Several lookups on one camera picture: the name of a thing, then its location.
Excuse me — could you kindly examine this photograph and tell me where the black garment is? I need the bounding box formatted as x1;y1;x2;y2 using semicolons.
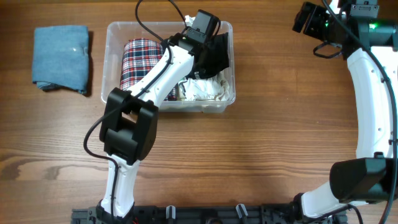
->
192;32;229;79

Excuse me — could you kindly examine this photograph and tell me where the white t-shirt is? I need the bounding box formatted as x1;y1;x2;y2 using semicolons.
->
178;72;231;101

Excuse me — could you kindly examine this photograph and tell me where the plaid shirt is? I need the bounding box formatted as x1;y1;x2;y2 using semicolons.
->
119;38;165;91

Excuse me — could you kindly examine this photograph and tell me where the blue denim cloth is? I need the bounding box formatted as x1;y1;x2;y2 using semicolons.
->
32;26;89;95

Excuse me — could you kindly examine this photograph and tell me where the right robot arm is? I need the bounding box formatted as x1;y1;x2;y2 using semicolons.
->
293;1;397;223

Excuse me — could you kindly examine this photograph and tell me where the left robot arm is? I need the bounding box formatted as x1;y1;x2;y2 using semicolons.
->
95;10;221;223

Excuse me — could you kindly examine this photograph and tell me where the clear plastic storage container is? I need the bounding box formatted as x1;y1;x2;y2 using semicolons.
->
101;21;236;113

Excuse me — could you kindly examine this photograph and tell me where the left black cable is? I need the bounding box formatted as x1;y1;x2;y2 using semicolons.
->
83;0;187;218

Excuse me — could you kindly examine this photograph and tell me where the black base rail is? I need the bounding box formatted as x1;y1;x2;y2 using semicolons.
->
70;202;348;224

